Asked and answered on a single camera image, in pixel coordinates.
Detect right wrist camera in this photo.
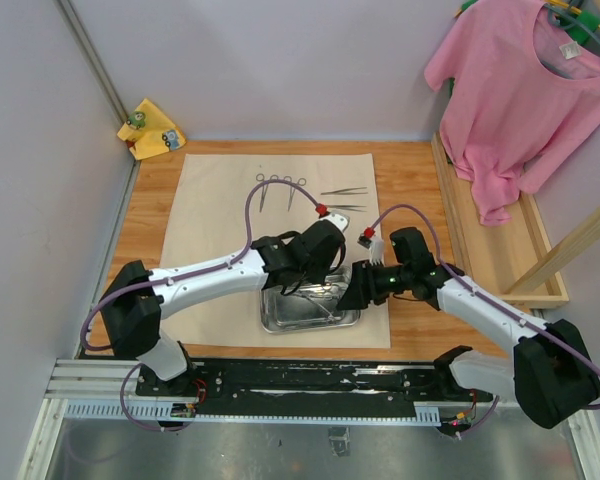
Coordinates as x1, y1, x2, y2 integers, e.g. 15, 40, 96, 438
357, 227, 385, 264

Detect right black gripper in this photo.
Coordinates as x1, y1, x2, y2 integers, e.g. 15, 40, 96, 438
337, 258, 412, 311

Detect pink t-shirt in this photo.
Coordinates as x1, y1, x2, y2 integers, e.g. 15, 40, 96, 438
424, 0, 600, 226

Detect long steel hemostat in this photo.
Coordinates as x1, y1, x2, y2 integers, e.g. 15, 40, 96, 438
283, 176, 307, 211

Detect wooden tray frame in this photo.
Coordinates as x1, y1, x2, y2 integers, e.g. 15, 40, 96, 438
431, 134, 569, 309

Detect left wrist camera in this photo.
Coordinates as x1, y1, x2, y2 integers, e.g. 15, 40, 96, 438
315, 203, 350, 233

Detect steel surgical forceps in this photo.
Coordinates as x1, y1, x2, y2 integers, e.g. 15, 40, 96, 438
320, 187, 368, 196

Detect stainless steel tray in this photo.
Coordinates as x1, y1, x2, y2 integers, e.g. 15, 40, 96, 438
260, 266, 361, 334

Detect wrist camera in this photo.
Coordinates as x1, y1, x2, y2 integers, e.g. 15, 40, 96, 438
357, 227, 385, 264
315, 203, 350, 233

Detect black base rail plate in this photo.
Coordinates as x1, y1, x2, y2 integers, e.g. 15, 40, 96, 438
135, 358, 492, 418

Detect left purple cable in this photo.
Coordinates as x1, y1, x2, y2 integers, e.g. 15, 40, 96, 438
79, 178, 328, 434

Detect yellow printed cloth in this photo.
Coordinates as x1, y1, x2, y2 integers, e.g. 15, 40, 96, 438
117, 98, 187, 161

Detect steel hemostat clamp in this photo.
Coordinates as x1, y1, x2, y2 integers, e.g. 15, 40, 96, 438
255, 173, 280, 212

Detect green clothes hanger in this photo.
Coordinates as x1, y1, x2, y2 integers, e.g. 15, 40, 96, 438
543, 1, 600, 50

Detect beige cloth wrap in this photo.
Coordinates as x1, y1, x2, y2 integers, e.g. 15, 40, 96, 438
160, 153, 391, 349

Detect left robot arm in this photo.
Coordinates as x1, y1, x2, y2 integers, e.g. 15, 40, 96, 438
99, 213, 349, 396

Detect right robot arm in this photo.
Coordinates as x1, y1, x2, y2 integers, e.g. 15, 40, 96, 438
337, 227, 600, 429

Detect wooden pole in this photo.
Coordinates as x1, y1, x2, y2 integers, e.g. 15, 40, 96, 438
508, 206, 600, 294

